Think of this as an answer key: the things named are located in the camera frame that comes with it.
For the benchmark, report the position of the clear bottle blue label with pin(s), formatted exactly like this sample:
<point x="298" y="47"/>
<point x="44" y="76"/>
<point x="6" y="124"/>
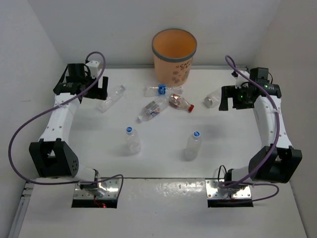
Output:
<point x="160" y="90"/>

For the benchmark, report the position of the metal base plate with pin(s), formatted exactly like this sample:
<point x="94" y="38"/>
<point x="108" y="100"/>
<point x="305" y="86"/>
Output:
<point x="214" y="192"/>
<point x="106" y="190"/>

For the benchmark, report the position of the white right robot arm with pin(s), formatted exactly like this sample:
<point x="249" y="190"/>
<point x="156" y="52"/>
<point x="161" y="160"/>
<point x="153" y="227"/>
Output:
<point x="278" y="159"/>

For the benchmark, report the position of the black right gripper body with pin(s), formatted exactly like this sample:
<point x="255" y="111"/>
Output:
<point x="240" y="100"/>

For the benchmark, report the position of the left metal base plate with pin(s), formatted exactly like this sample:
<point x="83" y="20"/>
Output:
<point x="106" y="190"/>

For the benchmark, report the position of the capless clear bottle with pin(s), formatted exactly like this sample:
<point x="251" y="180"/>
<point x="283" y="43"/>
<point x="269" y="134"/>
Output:
<point x="213" y="99"/>

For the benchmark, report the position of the red cap crushed bottle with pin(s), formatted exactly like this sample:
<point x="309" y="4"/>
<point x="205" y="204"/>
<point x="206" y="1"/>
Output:
<point x="180" y="103"/>

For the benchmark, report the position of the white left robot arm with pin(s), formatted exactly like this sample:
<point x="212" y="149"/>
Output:
<point x="51" y="155"/>

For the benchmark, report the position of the bottle blue cap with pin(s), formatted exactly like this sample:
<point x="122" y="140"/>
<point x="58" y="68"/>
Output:
<point x="132" y="140"/>
<point x="193" y="146"/>

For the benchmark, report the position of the clear bottle white label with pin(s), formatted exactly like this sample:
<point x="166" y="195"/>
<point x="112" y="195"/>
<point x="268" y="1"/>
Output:
<point x="153" y="109"/>

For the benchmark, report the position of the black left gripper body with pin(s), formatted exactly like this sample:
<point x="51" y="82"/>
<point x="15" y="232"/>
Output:
<point x="87" y="80"/>

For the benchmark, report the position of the orange paper bin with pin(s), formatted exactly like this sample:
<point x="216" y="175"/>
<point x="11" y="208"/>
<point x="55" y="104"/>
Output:
<point x="173" y="50"/>

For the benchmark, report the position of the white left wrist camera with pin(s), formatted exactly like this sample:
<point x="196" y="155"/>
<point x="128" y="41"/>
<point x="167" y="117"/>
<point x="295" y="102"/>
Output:
<point x="94" y="67"/>

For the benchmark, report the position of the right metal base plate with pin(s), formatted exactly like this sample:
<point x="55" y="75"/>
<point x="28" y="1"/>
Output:
<point x="214" y="192"/>

